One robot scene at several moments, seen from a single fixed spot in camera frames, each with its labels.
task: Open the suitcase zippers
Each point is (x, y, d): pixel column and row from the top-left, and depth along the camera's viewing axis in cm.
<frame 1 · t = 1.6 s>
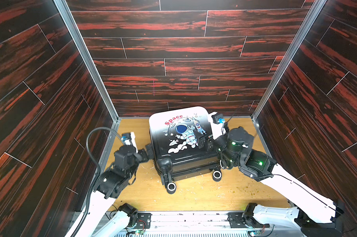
left hand: (145, 146, 70), fingers open
right hand: (208, 125, 62), fingers open
black white astronaut suitcase: (175, 152, 75), point 24 cm above the table

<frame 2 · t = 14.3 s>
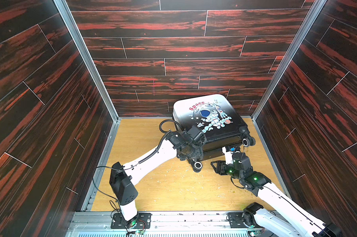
left hand: (198, 155, 76), fingers open
right hand: (217, 161, 82), fingers open
black white astronaut suitcase: (220, 120, 90), point 23 cm above the table

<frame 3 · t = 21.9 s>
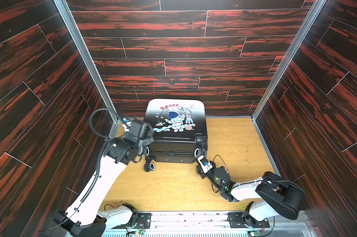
left hand: (143, 136, 70), fingers open
right hand: (201, 158, 85), fingers closed
black white astronaut suitcase: (180, 131, 82), point 26 cm above the table

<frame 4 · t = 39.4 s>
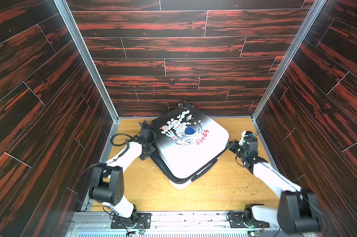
left hand: (151, 151, 93), fingers closed
right hand: (232, 141, 89), fingers closed
black white astronaut suitcase: (190, 144, 78), point 24 cm above the table

